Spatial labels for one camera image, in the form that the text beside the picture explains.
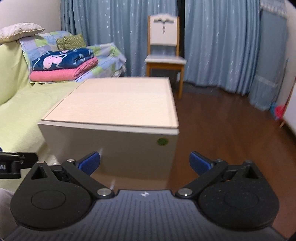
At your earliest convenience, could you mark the light wood drawer cabinet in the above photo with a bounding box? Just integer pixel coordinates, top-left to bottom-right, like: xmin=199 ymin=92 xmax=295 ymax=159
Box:
xmin=37 ymin=77 xmax=180 ymax=183

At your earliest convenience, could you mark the green covered sofa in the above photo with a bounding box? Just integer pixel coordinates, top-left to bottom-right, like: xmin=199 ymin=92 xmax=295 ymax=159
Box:
xmin=0 ymin=41 xmax=82 ymax=193

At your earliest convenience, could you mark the green round sticker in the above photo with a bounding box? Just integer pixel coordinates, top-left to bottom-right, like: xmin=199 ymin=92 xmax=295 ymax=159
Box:
xmin=157 ymin=138 xmax=169 ymax=146

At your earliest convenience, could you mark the pink folded blanket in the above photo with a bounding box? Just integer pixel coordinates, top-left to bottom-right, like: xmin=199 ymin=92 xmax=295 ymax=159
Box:
xmin=29 ymin=57 xmax=98 ymax=82

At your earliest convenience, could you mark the navy pink patterned blanket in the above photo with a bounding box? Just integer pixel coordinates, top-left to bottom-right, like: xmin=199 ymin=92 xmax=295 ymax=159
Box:
xmin=31 ymin=48 xmax=94 ymax=71

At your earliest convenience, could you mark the beige cushion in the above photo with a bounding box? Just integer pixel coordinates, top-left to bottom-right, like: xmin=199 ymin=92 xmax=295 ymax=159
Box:
xmin=0 ymin=23 xmax=45 ymax=44

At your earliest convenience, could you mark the green patterned pillow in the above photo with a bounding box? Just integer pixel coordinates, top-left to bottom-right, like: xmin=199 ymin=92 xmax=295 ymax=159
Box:
xmin=57 ymin=34 xmax=87 ymax=51

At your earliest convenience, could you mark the patchwork plaid sofa cover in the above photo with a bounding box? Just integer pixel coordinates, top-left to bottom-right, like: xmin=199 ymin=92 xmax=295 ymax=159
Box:
xmin=19 ymin=31 xmax=126 ymax=83

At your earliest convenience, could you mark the blue curtain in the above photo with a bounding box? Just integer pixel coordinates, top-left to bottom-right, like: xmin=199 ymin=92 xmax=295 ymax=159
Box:
xmin=61 ymin=1 xmax=287 ymax=110

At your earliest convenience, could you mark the white wooden chair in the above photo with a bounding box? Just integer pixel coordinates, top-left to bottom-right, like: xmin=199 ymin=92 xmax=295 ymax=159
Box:
xmin=144 ymin=13 xmax=187 ymax=98

